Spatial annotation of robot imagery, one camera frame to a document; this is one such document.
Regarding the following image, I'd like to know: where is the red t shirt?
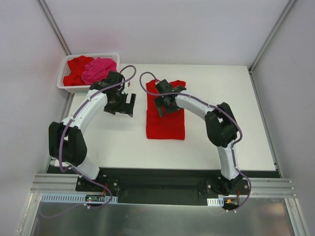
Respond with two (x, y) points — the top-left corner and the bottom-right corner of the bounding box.
(146, 94), (185, 140)
(63, 56), (94, 86)

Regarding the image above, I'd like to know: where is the white plastic basket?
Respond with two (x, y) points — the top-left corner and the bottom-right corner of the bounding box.
(57, 53), (120, 93)

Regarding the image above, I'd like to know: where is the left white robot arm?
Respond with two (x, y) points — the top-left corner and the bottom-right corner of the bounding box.
(48, 71), (136, 191)

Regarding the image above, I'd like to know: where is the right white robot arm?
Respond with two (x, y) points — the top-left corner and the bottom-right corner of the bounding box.
(154, 80), (243, 196)

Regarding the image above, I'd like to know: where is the pink t shirt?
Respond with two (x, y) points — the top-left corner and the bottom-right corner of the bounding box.
(81, 57), (117, 85)

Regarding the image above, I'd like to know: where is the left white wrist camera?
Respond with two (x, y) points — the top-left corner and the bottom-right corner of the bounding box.
(121, 80), (130, 89)

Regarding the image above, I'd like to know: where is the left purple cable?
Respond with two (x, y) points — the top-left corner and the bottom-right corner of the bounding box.
(39, 65), (137, 218)

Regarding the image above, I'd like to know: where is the purple cable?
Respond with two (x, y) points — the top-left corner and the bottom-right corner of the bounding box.
(139, 71), (252, 216)
(39, 65), (137, 218)

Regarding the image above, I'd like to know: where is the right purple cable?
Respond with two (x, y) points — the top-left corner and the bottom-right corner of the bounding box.
(139, 71), (252, 216)

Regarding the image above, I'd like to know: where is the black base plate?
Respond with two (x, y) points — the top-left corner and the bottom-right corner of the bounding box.
(75, 168), (251, 206)

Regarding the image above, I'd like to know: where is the right white cable duct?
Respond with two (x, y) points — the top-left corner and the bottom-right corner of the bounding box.
(207, 198), (224, 207)

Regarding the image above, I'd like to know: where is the white cable duct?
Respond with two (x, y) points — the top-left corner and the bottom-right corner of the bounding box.
(41, 193), (118, 204)
(207, 198), (224, 207)

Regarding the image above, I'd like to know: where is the left aluminium frame post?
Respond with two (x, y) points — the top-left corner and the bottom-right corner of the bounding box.
(36, 0), (72, 56)

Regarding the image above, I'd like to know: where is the aluminium frame post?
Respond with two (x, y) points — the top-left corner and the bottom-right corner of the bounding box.
(248, 0), (298, 75)
(36, 0), (72, 56)

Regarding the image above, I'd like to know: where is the left white cable duct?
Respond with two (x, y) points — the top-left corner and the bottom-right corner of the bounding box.
(41, 193), (118, 204)

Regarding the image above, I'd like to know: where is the right aluminium frame post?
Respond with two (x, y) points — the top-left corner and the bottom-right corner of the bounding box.
(248, 0), (298, 75)

